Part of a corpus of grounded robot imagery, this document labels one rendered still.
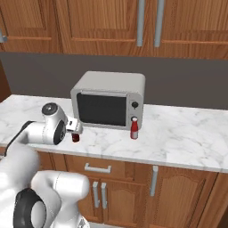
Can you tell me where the wooden wall cupboard door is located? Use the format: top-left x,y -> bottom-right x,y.
57,0 -> 151,57
149,0 -> 228,61
0,0 -> 62,54

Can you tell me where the grey toaster oven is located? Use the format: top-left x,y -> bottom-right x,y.
69,70 -> 147,132

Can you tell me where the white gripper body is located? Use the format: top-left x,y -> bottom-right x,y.
70,118 -> 85,135

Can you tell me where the grey base cupboard handle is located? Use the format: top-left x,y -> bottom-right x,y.
149,165 -> 159,198
92,181 -> 100,209
100,182 -> 109,210

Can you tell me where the grey wall cupboard handle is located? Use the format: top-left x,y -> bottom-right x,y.
0,28 -> 8,44
135,0 -> 146,48
153,0 -> 166,49

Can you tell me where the grey drawer handle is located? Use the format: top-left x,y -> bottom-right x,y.
84,162 -> 112,175

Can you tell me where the wooden drawer front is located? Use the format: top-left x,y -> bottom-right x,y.
63,153 -> 153,183
36,151 -> 68,172

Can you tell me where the wooden base cupboard door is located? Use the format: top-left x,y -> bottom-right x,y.
77,176 -> 102,224
147,165 -> 220,228
99,178 -> 151,228

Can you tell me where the red ketchup bottle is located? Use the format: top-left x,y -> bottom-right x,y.
129,116 -> 140,141

